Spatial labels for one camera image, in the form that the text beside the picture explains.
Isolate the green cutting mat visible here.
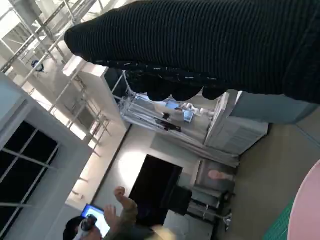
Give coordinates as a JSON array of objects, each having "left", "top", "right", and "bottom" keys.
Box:
[{"left": 270, "top": 196, "right": 298, "bottom": 240}]

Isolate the white cabinet on castors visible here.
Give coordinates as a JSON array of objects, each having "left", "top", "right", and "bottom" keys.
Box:
[{"left": 204, "top": 90, "right": 270, "bottom": 154}]

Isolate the large black screen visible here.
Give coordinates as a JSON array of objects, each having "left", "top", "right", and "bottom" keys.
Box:
[{"left": 129, "top": 153, "right": 184, "bottom": 226}]

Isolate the dark window with frame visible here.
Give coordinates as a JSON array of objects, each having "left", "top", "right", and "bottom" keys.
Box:
[{"left": 0, "top": 120, "right": 60, "bottom": 234}]

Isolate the person with headset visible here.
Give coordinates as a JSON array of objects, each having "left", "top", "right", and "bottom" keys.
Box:
[{"left": 62, "top": 185, "right": 181, "bottom": 240}]

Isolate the pink bowl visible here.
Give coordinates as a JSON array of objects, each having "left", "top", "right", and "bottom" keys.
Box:
[{"left": 286, "top": 159, "right": 320, "bottom": 240}]

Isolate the metal truss frame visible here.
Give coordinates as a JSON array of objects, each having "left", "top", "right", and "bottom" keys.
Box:
[{"left": 0, "top": 0, "right": 107, "bottom": 76}]

